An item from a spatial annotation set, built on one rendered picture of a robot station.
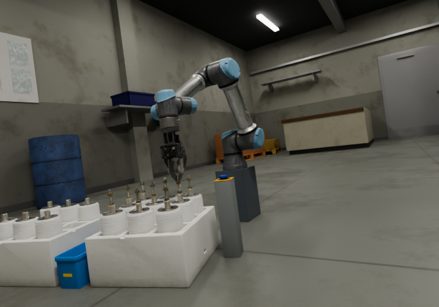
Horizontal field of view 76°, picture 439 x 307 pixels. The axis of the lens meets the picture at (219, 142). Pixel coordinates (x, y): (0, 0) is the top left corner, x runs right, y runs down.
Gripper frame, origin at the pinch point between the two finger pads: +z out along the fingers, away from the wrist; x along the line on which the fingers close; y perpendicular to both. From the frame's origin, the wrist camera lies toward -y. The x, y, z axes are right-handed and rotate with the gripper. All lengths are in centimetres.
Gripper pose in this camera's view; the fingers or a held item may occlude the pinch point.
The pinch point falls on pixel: (178, 177)
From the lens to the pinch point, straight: 117.6
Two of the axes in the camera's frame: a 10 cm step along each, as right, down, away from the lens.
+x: 9.8, -1.3, -1.2
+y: -1.1, 0.1, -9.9
